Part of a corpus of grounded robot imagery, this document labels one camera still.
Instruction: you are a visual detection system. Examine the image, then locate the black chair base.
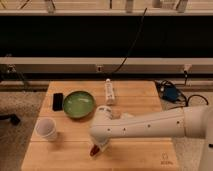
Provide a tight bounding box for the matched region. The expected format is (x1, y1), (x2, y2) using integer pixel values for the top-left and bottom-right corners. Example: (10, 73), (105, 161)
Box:
(0, 114), (21, 125)

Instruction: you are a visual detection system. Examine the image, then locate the green bowl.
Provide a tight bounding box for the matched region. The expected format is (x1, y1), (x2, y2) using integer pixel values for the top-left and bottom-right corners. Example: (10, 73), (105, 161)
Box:
(63, 91), (95, 119)

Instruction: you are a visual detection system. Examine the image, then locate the black hanging cable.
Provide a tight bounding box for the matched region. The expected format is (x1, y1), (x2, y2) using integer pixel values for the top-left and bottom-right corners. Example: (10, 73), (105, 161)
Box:
(105, 7), (148, 77)

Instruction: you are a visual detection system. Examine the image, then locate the blue black cable bundle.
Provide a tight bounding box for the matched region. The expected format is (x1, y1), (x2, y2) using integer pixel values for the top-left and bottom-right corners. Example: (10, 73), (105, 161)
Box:
(154, 79), (210, 109)

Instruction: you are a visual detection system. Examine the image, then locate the white plastic cup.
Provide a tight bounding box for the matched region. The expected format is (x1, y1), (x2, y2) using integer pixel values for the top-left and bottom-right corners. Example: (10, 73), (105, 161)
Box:
(35, 118), (57, 141)

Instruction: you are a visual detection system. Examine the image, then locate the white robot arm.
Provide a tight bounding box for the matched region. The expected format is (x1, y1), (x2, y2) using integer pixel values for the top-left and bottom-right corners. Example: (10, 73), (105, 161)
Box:
(89, 105), (213, 171)

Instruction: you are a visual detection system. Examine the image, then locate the black phone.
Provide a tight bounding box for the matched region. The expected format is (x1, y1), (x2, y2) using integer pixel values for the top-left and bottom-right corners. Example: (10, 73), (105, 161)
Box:
(52, 93), (63, 111)

